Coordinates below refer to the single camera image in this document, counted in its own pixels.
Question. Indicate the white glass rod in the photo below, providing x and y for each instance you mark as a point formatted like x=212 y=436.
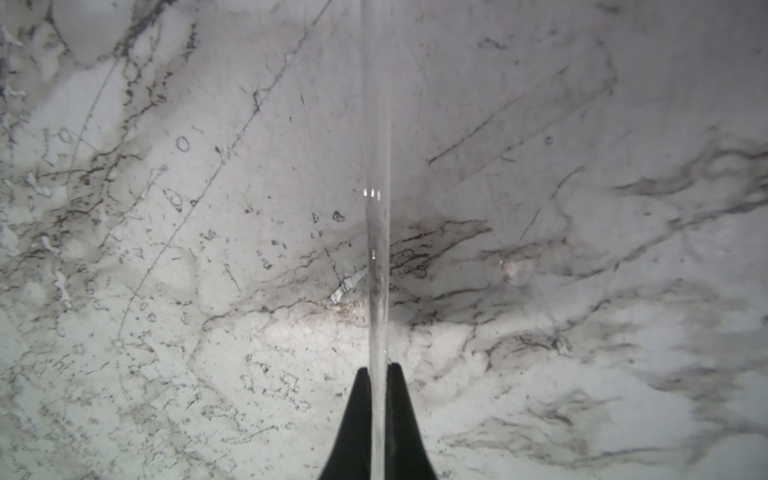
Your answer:
x=376 y=52

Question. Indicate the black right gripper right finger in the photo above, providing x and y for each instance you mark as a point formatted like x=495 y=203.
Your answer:
x=406 y=457

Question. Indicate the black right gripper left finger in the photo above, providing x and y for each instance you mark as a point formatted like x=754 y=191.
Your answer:
x=350 y=456

